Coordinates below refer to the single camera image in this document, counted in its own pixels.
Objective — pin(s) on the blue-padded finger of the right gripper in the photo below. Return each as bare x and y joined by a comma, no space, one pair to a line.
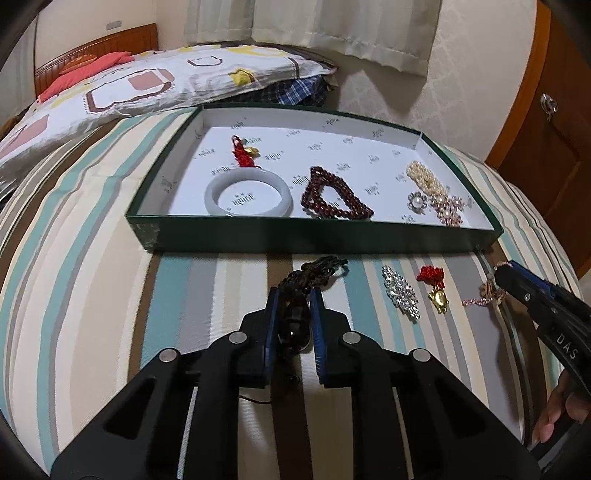
527,277

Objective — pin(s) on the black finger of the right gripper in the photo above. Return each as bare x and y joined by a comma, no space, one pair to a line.
517,288

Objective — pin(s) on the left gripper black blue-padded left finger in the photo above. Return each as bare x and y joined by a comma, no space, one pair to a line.
178,417

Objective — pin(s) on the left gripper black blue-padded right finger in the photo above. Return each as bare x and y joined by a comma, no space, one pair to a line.
412,418

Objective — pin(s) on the red tassel gold charm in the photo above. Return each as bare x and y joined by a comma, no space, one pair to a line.
435,278
244,155

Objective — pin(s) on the pink pearl flower brooch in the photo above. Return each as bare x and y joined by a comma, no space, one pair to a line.
448,209

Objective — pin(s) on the crystal rhinestone brooch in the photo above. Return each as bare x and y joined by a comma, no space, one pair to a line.
401,293

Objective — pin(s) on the pale jade bangle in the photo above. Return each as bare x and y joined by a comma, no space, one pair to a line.
248,191

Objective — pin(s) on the green jewelry tray box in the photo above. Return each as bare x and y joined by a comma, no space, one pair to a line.
350,178

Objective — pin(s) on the person's right hand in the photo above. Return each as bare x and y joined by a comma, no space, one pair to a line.
563,399

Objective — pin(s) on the wooden door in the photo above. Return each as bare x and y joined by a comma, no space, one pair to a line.
544,145

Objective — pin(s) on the striped tablecloth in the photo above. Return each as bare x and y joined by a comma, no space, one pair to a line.
84,306

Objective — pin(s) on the silver door lock knob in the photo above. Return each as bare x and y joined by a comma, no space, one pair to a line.
549,106

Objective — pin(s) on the beige right curtain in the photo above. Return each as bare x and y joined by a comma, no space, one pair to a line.
393,33

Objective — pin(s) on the beige curtain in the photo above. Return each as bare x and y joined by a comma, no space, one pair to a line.
17,76
393,33
214,21

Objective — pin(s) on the patterned white bed quilt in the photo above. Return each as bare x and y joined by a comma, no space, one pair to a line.
150,82

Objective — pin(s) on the beige left curtain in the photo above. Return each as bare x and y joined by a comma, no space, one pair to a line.
17,76

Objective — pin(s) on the red pillow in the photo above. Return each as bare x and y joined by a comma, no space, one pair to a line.
83,71

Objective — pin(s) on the orange patterned cushion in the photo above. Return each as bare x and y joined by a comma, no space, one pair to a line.
76,63

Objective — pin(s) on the wooden headboard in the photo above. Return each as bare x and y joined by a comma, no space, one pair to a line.
134,40

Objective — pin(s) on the beige middle curtain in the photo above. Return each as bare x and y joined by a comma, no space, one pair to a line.
214,21

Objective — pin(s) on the wall power outlet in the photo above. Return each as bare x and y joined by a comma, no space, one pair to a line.
113,25

